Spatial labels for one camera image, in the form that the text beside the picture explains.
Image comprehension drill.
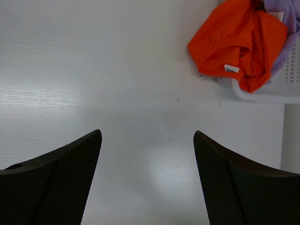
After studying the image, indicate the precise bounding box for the purple t shirt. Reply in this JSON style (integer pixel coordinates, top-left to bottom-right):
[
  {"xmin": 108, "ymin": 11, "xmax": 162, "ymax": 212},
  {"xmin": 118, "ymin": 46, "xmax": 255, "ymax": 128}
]
[{"xmin": 263, "ymin": 0, "xmax": 300, "ymax": 85}]

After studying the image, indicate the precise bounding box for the orange t shirt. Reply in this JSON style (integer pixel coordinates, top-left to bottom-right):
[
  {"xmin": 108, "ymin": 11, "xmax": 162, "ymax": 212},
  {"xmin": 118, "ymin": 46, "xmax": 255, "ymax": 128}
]
[{"xmin": 187, "ymin": 0, "xmax": 288, "ymax": 93}]

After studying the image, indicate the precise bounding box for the white plastic basket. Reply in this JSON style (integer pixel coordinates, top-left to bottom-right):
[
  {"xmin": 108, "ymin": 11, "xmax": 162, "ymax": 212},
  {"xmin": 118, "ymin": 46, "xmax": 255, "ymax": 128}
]
[{"xmin": 216, "ymin": 0, "xmax": 300, "ymax": 104}]

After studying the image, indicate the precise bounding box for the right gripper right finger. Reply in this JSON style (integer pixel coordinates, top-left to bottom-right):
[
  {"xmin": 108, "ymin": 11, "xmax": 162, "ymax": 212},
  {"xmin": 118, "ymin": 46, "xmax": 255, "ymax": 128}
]
[{"xmin": 193, "ymin": 131, "xmax": 300, "ymax": 225}]

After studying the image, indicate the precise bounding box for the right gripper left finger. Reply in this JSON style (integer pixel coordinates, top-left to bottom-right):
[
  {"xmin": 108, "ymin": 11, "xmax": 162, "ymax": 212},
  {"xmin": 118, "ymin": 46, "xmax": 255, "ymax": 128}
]
[{"xmin": 0, "ymin": 129, "xmax": 102, "ymax": 225}]

